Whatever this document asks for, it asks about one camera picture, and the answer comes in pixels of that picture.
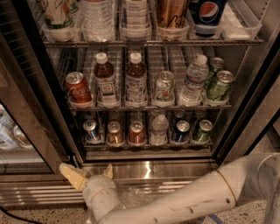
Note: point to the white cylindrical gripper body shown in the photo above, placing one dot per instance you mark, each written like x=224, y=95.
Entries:
x=95, y=184

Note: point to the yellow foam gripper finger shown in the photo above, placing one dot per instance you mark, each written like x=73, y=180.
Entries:
x=109, y=171
x=75, y=176

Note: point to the blue silver redbull can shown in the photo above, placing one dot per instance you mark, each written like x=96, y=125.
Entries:
x=92, y=131

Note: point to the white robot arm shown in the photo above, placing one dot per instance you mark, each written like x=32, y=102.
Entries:
x=249, y=178

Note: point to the copper can bottom shelf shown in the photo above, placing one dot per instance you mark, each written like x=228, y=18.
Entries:
x=115, y=133

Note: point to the red can bottom shelf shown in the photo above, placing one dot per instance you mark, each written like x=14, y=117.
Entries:
x=136, y=132

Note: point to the glass fridge door left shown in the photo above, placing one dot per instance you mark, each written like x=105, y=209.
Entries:
x=40, y=159

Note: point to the clear water bottle bottom shelf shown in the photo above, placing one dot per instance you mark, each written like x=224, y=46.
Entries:
x=159, y=127

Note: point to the clear water bottle shelf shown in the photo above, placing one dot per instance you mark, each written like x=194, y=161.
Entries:
x=195, y=77
x=97, y=23
x=159, y=127

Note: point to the blue pepsi can bottom shelf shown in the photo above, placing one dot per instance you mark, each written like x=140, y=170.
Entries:
x=181, y=131

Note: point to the red coca-cola can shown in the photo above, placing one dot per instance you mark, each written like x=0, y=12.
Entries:
x=77, y=87

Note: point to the green can bottom shelf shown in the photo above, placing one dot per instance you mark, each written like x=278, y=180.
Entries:
x=202, y=131

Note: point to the white 7up can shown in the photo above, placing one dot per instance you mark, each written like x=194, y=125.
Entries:
x=164, y=85

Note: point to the clear water bottle middle shelf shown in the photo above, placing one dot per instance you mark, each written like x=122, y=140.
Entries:
x=195, y=77

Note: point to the green can front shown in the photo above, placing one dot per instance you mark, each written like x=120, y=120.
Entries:
x=220, y=86

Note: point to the green can rear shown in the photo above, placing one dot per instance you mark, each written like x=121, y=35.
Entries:
x=215, y=65

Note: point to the clear water bottle top shelf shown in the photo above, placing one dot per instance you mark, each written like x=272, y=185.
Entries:
x=97, y=23

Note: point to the steel fridge door right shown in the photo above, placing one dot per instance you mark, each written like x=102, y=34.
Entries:
x=255, y=95

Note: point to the white labelled bottle top shelf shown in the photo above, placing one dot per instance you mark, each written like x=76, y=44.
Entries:
x=135, y=13

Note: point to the white green can top shelf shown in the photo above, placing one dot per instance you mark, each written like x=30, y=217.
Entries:
x=56, y=13

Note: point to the gold can top shelf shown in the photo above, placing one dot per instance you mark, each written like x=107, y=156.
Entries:
x=171, y=13

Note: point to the large pepsi can top shelf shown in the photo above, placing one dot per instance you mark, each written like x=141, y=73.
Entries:
x=206, y=15

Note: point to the clear plastic bin on floor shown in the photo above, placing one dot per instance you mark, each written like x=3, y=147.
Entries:
x=133, y=197

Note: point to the brown tea bottle left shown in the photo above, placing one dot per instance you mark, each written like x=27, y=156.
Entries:
x=105, y=79

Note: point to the brown tea bottle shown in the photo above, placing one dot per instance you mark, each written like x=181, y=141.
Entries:
x=136, y=79
x=105, y=79

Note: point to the brown tea bottle right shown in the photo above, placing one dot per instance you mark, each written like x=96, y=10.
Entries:
x=136, y=79

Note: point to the blue tape cross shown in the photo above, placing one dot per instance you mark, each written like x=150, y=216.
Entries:
x=210, y=219

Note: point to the empty clear plastic tray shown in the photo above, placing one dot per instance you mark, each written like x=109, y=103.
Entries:
x=240, y=23

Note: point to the bottom wire shelf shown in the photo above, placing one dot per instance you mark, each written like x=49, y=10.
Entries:
x=126, y=146

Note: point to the wire shelf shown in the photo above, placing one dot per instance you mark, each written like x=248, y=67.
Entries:
x=156, y=43
x=150, y=108
x=126, y=146

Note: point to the middle wire shelf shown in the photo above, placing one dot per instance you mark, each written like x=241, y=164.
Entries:
x=150, y=108

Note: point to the top wire shelf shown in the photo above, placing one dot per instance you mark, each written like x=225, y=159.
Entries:
x=156, y=43

